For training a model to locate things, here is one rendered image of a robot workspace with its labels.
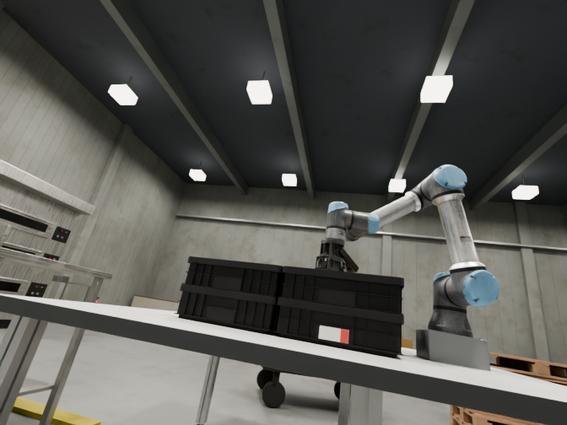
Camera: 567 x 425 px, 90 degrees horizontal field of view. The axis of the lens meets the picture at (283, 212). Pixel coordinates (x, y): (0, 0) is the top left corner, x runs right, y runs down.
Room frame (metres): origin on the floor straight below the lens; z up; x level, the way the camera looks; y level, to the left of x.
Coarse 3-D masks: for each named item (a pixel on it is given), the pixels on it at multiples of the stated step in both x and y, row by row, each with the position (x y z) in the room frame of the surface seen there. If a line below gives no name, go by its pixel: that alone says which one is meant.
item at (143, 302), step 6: (132, 300) 10.62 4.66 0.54; (138, 300) 10.57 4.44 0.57; (144, 300) 10.52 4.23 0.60; (150, 300) 10.46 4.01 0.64; (156, 300) 10.41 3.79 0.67; (162, 300) 10.36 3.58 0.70; (168, 300) 10.31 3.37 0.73; (132, 306) 10.61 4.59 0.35; (138, 306) 10.55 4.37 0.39; (144, 306) 10.50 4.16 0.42; (150, 306) 10.45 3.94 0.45; (156, 306) 10.39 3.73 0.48; (162, 306) 10.34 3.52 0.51; (168, 306) 10.29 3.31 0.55; (174, 306) 10.24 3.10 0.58
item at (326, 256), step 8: (328, 240) 0.98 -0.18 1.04; (336, 240) 0.99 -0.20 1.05; (328, 248) 1.00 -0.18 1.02; (336, 248) 1.01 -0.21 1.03; (320, 256) 1.01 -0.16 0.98; (328, 256) 0.97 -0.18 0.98; (336, 256) 0.98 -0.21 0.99; (320, 264) 1.01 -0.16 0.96; (328, 264) 0.96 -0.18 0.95; (336, 264) 0.99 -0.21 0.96; (344, 264) 1.01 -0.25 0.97
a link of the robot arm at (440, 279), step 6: (438, 276) 1.14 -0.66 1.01; (444, 276) 1.12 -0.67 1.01; (450, 276) 1.10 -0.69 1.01; (438, 282) 1.14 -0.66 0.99; (444, 282) 1.10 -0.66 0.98; (438, 288) 1.13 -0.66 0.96; (444, 288) 1.09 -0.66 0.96; (438, 294) 1.14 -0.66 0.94; (444, 294) 1.10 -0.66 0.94; (438, 300) 1.14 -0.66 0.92; (444, 300) 1.12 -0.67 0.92; (450, 300) 1.09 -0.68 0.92; (456, 306) 1.10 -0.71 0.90
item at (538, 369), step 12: (504, 360) 3.21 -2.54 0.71; (516, 360) 2.92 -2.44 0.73; (528, 360) 2.65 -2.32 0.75; (540, 360) 2.63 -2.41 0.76; (516, 372) 2.67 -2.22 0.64; (528, 372) 2.65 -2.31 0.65; (540, 372) 2.63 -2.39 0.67; (552, 372) 3.10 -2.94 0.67; (564, 372) 3.07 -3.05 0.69; (564, 384) 3.07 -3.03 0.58; (456, 408) 3.33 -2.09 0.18; (456, 420) 3.21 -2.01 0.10; (468, 420) 3.04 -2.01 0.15; (480, 420) 2.75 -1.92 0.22; (492, 420) 2.73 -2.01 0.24; (504, 420) 2.71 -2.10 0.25; (516, 420) 2.71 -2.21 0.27
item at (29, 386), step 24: (0, 240) 1.25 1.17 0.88; (0, 264) 1.32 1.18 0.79; (24, 264) 1.65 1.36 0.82; (48, 264) 1.49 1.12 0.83; (72, 264) 1.62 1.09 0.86; (96, 288) 1.87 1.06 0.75; (72, 336) 1.87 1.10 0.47; (72, 360) 1.89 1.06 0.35; (24, 384) 1.81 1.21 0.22; (48, 384) 1.87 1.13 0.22; (48, 408) 1.87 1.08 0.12
